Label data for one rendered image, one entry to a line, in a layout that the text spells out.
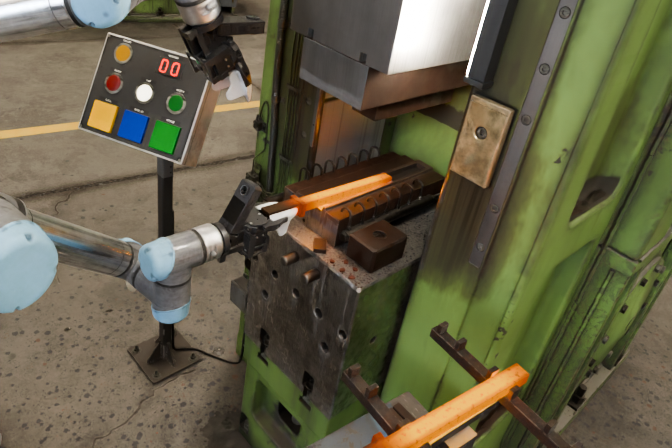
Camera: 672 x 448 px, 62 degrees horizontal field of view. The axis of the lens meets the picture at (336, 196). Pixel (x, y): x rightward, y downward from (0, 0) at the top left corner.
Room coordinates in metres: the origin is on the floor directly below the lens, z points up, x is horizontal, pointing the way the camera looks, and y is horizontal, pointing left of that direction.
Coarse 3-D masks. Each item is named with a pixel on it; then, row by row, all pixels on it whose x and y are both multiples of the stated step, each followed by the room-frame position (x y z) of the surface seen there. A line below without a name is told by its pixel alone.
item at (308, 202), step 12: (360, 180) 1.27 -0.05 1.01; (372, 180) 1.28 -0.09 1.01; (384, 180) 1.30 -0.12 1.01; (324, 192) 1.16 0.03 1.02; (336, 192) 1.18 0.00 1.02; (348, 192) 1.20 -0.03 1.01; (276, 204) 1.05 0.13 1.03; (288, 204) 1.07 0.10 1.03; (300, 204) 1.08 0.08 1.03; (312, 204) 1.11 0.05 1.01; (324, 204) 1.14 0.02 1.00; (300, 216) 1.07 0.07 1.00
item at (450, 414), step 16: (512, 368) 0.70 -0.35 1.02; (480, 384) 0.65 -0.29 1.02; (496, 384) 0.66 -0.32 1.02; (512, 384) 0.67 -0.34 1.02; (464, 400) 0.62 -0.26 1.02; (480, 400) 0.62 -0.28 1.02; (496, 400) 0.65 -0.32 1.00; (432, 416) 0.57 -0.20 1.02; (448, 416) 0.58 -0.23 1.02; (464, 416) 0.59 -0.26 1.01; (400, 432) 0.54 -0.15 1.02; (416, 432) 0.54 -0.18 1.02; (432, 432) 0.55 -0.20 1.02
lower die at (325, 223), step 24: (360, 168) 1.39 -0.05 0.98; (384, 168) 1.40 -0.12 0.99; (432, 168) 1.44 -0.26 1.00; (288, 192) 1.21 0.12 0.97; (312, 192) 1.20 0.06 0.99; (360, 192) 1.23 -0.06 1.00; (408, 192) 1.29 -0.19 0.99; (432, 192) 1.37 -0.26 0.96; (312, 216) 1.15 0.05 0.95; (336, 216) 1.11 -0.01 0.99; (360, 216) 1.15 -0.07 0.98; (336, 240) 1.10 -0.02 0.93
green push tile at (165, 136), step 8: (160, 128) 1.32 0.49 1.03; (168, 128) 1.32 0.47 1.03; (176, 128) 1.32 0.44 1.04; (152, 136) 1.31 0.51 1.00; (160, 136) 1.31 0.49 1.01; (168, 136) 1.31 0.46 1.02; (176, 136) 1.31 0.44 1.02; (152, 144) 1.30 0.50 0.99; (160, 144) 1.30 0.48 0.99; (168, 144) 1.30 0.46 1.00; (176, 144) 1.30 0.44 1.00; (168, 152) 1.29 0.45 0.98
